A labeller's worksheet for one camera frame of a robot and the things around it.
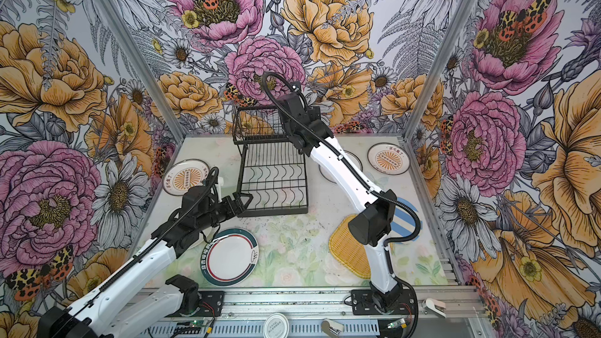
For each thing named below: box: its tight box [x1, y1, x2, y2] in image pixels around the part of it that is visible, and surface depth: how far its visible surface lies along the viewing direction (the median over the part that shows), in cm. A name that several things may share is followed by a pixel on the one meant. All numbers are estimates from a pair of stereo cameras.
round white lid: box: [262, 312, 290, 338], surface depth 66 cm
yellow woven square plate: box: [328, 214, 371, 280], surface depth 85 cm
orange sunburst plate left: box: [161, 158, 210, 197], surface depth 107 cm
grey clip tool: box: [320, 319, 345, 338], surface depth 70 cm
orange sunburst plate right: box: [367, 142, 411, 176], surface depth 116 cm
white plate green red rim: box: [199, 227, 260, 288], surface depth 84 cm
